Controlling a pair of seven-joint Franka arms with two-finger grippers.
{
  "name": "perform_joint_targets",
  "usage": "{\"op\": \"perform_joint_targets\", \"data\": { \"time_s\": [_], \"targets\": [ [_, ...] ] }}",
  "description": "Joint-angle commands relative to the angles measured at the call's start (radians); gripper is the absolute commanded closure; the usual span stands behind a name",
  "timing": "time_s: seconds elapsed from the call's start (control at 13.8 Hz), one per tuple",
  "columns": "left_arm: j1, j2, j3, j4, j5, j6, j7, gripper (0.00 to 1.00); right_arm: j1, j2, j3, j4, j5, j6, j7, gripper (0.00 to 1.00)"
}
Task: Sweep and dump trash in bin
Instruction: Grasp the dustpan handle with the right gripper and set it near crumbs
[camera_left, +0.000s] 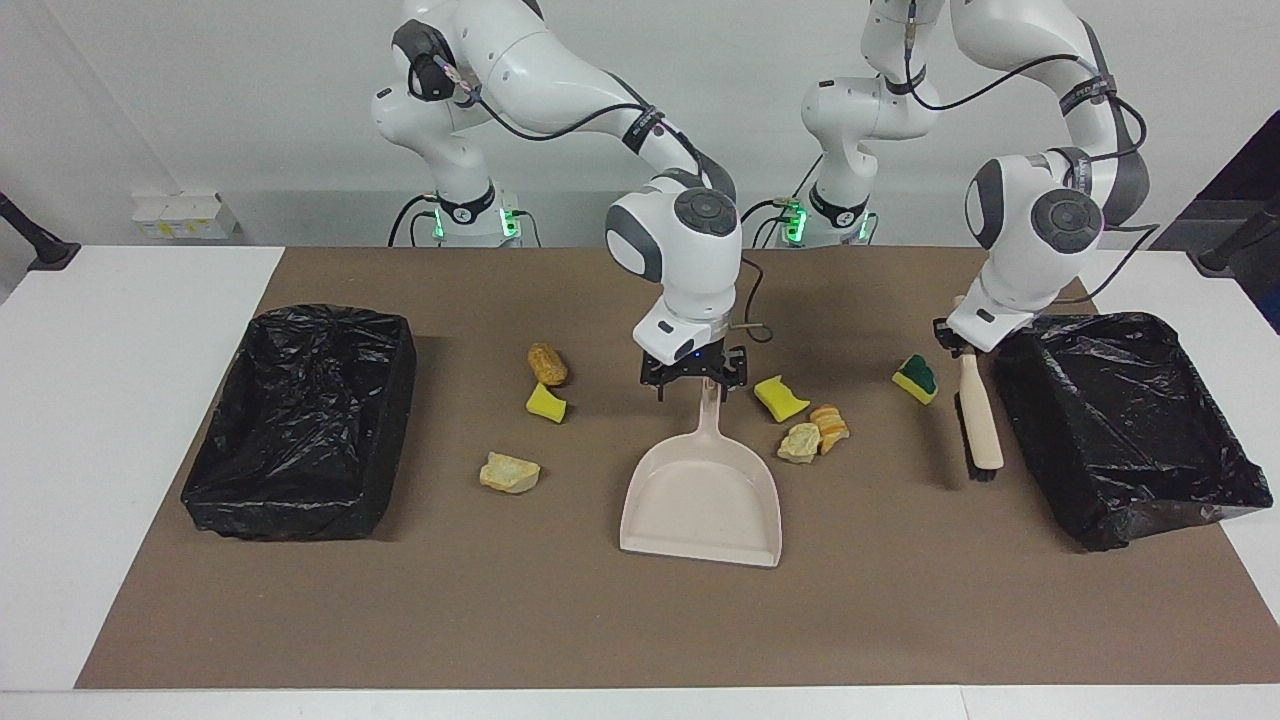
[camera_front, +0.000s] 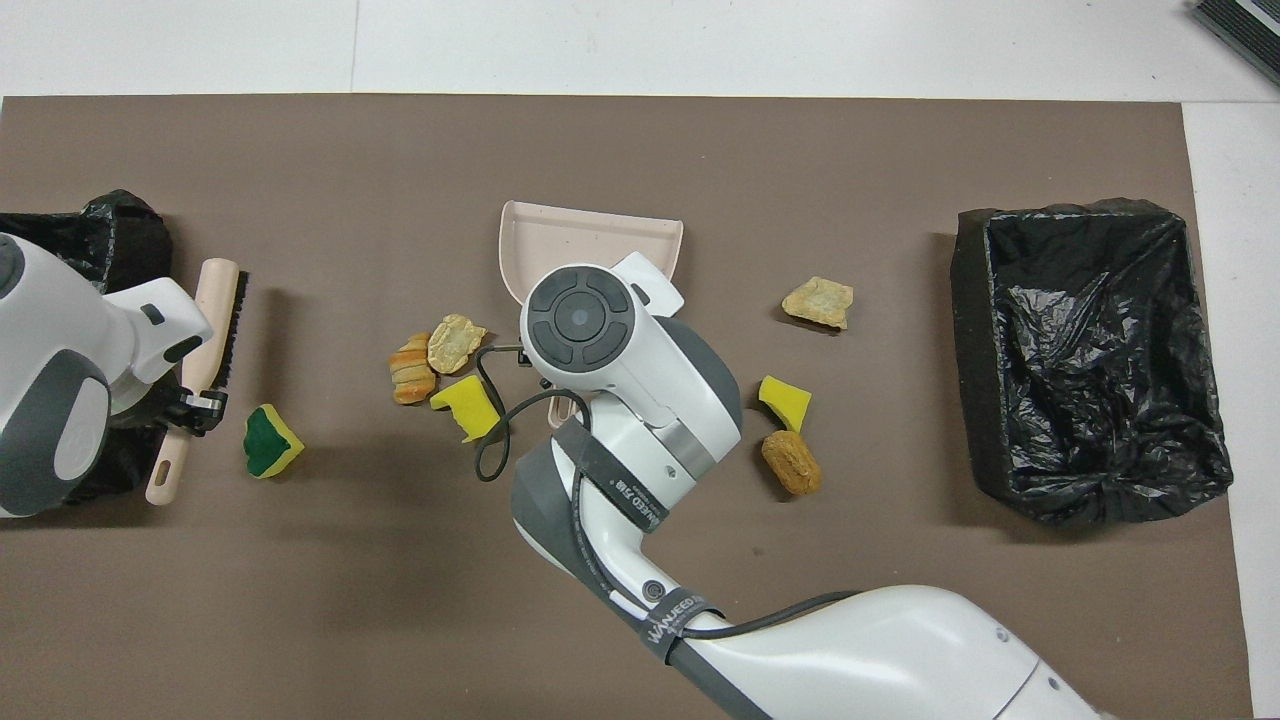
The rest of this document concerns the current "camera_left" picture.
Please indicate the beige plastic dustpan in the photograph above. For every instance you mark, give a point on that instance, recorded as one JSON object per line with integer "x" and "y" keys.
{"x": 700, "y": 500}

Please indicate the large yellow sponge piece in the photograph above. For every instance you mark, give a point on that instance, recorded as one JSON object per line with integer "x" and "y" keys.
{"x": 780, "y": 398}

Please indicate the small yellow sponge piece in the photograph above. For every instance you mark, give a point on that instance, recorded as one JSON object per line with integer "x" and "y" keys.
{"x": 545, "y": 404}

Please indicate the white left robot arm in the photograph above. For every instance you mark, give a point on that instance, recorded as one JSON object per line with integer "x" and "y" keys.
{"x": 1020, "y": 220}

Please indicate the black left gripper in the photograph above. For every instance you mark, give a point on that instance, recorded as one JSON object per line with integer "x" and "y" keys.
{"x": 948, "y": 335}

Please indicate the white wall socket strip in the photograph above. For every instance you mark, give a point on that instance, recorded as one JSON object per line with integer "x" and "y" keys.
{"x": 185, "y": 216}

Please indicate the green and yellow sponge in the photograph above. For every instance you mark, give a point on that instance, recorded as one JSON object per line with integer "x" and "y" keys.
{"x": 915, "y": 381}

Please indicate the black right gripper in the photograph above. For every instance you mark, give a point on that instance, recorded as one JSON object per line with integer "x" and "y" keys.
{"x": 695, "y": 368}

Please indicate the pale bread chunk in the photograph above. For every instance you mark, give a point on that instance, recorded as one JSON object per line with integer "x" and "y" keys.
{"x": 508, "y": 474}
{"x": 799, "y": 444}

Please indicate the black stand foot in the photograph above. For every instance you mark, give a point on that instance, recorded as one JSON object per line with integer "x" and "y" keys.
{"x": 45, "y": 252}
{"x": 1215, "y": 262}

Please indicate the brown oval bread roll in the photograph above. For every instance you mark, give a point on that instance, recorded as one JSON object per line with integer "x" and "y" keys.
{"x": 547, "y": 364}

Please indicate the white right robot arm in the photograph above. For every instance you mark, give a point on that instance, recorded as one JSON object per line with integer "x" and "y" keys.
{"x": 690, "y": 250}

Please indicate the brown table mat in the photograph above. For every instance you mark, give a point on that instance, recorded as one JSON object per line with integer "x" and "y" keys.
{"x": 600, "y": 620}

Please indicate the bin lined with black bag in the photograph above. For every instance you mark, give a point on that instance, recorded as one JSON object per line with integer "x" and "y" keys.
{"x": 300, "y": 420}
{"x": 1120, "y": 420}

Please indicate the striped orange croissant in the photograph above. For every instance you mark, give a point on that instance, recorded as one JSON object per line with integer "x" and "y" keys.
{"x": 830, "y": 425}

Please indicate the dark grey background panel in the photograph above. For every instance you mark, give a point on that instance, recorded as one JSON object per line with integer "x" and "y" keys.
{"x": 1240, "y": 175}

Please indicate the beige hand brush black bristles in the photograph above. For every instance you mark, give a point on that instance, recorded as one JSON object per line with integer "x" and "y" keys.
{"x": 982, "y": 420}

